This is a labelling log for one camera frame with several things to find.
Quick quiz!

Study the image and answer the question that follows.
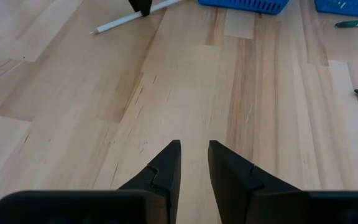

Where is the silver pen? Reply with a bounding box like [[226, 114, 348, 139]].
[[89, 0, 183, 35]]

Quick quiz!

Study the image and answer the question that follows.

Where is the blue plastic bin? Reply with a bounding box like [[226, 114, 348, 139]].
[[197, 0, 290, 16], [314, 0, 358, 19]]

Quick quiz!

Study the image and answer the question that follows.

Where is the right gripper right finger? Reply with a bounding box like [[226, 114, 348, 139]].
[[208, 140, 309, 224]]

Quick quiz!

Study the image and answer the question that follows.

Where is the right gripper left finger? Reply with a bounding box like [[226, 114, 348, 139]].
[[118, 139, 181, 224]]

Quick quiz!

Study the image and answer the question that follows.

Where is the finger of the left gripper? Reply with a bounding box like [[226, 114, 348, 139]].
[[128, 0, 143, 13], [140, 0, 153, 17]]

